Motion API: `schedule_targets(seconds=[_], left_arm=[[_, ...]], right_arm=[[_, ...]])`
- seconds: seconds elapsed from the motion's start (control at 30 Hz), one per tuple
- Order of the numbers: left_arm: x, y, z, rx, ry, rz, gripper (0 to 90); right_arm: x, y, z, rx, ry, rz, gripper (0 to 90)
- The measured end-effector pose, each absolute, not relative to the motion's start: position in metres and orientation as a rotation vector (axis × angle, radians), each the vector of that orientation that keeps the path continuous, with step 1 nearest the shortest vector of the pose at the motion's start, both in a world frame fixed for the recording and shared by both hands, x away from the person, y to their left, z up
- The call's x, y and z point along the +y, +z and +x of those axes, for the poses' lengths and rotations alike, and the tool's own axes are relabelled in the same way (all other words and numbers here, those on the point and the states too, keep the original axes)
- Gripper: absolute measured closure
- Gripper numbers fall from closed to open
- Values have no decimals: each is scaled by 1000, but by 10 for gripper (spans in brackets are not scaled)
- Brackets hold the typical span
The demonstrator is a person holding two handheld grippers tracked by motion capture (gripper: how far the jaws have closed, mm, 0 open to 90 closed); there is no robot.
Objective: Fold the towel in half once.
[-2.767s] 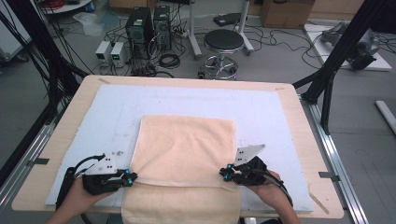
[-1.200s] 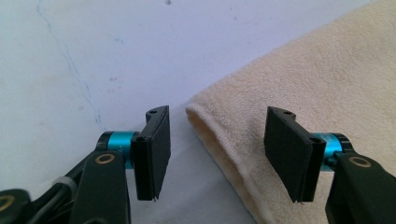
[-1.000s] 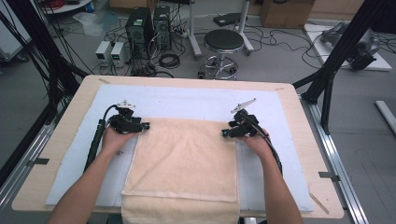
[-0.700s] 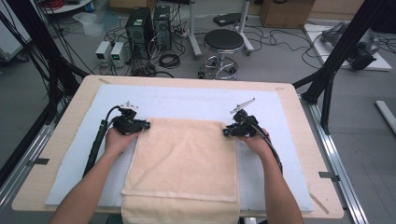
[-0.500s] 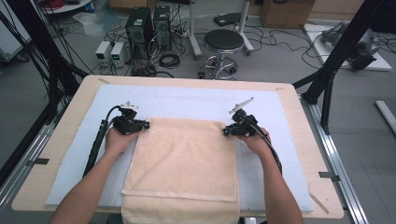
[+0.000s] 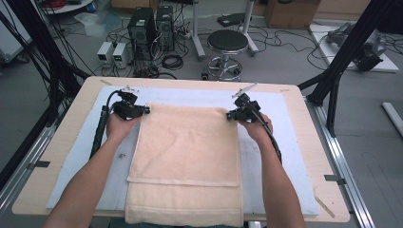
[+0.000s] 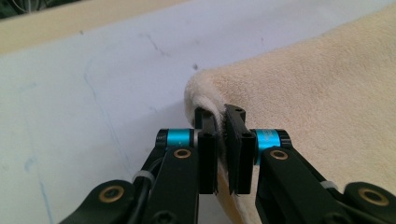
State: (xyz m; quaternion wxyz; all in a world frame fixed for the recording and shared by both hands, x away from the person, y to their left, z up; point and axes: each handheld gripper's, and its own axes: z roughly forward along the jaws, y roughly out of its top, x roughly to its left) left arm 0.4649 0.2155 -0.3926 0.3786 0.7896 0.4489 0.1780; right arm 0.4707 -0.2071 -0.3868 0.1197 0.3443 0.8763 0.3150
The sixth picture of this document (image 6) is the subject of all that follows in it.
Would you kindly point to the clear plastic bag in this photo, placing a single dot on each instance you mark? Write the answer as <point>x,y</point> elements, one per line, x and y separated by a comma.
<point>95,23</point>

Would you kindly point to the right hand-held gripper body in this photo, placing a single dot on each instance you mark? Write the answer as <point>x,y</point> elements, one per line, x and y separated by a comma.
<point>244,110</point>

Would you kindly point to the black flat case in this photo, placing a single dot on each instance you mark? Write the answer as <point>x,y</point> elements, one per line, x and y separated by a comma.
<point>231,19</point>

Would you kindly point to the white foam mat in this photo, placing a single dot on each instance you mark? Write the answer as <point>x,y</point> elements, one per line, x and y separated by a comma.
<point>190,93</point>

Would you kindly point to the white tube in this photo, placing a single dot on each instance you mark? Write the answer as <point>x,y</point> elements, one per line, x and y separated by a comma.
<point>393,115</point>

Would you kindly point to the cream towel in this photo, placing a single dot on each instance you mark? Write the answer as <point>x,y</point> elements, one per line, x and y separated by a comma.
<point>187,142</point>

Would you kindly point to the person's right hand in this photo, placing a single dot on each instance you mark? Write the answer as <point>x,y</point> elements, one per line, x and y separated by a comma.
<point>258,129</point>

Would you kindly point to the white floor board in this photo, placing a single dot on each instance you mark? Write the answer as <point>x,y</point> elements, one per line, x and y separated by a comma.
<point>320,44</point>

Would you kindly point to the white power supply box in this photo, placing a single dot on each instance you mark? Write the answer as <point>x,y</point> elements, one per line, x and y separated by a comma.
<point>105,52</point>
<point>121,55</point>

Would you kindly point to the white round table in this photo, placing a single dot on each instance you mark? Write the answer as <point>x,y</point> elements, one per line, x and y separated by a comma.
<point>72,7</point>

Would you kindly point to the black metal frame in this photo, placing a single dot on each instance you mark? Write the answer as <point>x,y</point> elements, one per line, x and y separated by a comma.
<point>345,53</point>

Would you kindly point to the large black computer tower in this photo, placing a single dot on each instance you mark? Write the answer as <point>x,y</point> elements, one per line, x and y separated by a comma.
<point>141,31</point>

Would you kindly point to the grey metal desk leg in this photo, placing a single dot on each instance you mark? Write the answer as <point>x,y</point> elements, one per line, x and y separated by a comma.
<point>197,31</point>
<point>248,28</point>

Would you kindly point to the aluminium table rail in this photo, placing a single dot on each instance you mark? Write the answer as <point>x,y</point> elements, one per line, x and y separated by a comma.
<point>22,177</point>
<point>345,164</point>

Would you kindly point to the small black computer tower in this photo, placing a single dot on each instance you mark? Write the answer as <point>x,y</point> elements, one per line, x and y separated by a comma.
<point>164,28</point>

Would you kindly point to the thin wooden stick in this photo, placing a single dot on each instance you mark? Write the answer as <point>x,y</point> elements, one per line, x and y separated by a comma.
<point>323,206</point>

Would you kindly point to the person's left hand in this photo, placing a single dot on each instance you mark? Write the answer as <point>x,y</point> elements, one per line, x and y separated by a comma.
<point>122,128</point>

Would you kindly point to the cardboard box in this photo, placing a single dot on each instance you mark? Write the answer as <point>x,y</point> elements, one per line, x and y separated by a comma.
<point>291,14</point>

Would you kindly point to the black round stool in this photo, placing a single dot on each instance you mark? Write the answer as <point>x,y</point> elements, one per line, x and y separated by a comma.
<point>227,40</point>

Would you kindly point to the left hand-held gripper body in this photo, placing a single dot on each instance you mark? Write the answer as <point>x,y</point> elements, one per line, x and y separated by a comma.
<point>130,109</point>

